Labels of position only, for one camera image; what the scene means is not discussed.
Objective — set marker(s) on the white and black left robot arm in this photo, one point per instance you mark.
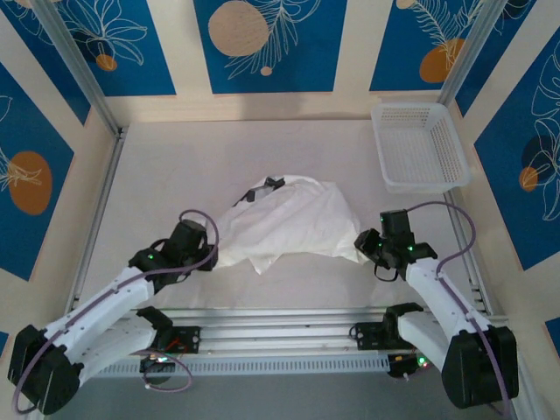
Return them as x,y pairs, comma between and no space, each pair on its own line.
100,306

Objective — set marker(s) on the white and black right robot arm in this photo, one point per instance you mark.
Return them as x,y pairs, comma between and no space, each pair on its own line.
437,297

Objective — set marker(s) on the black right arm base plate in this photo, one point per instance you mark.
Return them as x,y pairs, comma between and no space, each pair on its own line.
367,336

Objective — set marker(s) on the aluminium corner post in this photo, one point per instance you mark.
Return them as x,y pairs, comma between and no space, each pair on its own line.
470,52
81,65

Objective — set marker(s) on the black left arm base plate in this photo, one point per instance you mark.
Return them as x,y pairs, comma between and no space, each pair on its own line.
188,339

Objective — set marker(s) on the aluminium rail frame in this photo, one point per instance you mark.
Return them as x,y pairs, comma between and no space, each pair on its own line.
271,326

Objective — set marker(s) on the white t-shirt with black print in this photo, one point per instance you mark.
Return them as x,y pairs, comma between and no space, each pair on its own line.
284,219

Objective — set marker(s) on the white perforated plastic basket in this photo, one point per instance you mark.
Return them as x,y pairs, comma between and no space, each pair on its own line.
415,149

